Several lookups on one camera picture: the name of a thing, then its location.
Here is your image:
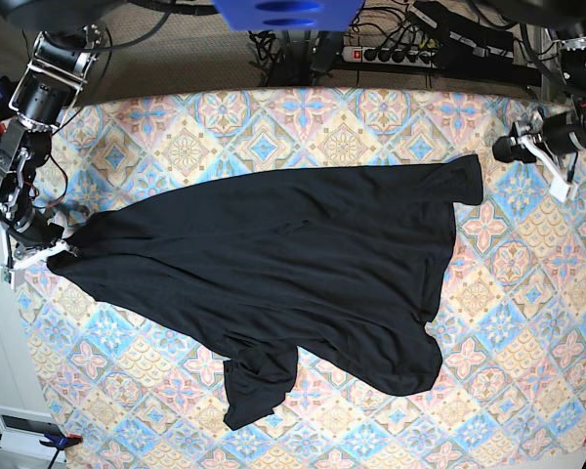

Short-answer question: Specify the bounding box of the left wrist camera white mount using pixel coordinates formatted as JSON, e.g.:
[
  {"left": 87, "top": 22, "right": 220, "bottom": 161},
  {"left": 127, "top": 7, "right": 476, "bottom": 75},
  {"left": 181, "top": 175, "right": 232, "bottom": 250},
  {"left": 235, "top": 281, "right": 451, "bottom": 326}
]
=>
[{"left": 521, "top": 111, "right": 582, "bottom": 203}]

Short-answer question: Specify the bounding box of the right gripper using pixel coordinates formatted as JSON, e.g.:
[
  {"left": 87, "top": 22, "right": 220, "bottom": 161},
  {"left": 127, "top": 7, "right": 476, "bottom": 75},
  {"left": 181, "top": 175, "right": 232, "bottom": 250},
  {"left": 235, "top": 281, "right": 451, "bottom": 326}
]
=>
[{"left": 9, "top": 219, "right": 63, "bottom": 248}]

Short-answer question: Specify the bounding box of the white box with dark window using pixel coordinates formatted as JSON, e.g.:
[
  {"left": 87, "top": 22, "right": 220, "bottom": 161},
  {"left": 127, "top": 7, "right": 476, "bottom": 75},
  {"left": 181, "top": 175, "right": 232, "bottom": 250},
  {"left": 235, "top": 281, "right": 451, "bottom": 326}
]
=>
[{"left": 0, "top": 405, "right": 62, "bottom": 462}]

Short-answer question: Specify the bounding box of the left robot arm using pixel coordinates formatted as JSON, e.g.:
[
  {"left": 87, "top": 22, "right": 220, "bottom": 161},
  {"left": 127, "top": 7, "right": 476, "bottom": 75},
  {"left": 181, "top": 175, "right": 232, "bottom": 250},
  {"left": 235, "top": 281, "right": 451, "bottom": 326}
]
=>
[{"left": 468, "top": 1, "right": 586, "bottom": 162}]

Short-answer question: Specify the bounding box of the white power strip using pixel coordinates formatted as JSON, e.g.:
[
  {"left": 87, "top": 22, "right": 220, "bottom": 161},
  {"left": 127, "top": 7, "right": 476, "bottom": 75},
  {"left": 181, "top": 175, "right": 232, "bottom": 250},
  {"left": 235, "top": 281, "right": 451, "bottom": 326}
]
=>
[{"left": 341, "top": 46, "right": 436, "bottom": 68}]

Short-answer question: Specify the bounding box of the blue clamp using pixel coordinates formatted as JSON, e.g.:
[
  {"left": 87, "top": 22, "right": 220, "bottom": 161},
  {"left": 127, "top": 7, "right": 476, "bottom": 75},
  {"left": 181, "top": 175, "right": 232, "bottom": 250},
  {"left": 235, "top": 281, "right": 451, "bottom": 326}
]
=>
[
  {"left": 0, "top": 75, "right": 16, "bottom": 105},
  {"left": 0, "top": 430, "right": 83, "bottom": 463}
]

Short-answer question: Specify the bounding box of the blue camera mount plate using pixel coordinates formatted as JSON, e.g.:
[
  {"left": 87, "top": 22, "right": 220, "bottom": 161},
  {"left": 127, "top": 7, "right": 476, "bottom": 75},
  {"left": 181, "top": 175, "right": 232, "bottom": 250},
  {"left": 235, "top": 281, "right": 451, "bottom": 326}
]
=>
[{"left": 213, "top": 0, "right": 363, "bottom": 32}]

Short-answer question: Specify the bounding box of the blue clamp top left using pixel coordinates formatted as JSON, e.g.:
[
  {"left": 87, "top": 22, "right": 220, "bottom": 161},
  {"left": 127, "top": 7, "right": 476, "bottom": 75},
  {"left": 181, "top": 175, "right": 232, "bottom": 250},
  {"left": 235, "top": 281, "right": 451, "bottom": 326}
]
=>
[{"left": 0, "top": 75, "right": 16, "bottom": 105}]

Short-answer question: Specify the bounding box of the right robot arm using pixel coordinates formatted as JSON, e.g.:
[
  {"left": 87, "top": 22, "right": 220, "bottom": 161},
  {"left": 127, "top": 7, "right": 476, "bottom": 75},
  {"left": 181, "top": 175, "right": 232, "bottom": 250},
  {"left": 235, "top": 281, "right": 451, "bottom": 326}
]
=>
[{"left": 0, "top": 1, "right": 119, "bottom": 257}]

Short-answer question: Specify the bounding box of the black t-shirt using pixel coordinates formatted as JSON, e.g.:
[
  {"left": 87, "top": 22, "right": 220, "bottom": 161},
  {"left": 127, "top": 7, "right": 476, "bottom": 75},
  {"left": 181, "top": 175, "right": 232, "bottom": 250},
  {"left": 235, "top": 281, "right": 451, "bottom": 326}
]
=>
[{"left": 47, "top": 155, "right": 483, "bottom": 430}]

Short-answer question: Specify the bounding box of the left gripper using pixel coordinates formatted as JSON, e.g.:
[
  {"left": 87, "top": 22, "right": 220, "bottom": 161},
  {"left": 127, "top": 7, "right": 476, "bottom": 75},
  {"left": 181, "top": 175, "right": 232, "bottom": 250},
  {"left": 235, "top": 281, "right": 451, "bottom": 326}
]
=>
[{"left": 492, "top": 119, "right": 557, "bottom": 164}]

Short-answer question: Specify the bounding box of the blue clamp bottom left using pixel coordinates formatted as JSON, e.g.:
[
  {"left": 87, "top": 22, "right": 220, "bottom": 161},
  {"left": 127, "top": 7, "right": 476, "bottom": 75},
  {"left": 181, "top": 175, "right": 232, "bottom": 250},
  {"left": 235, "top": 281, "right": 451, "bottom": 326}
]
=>
[{"left": 0, "top": 430, "right": 83, "bottom": 463}]

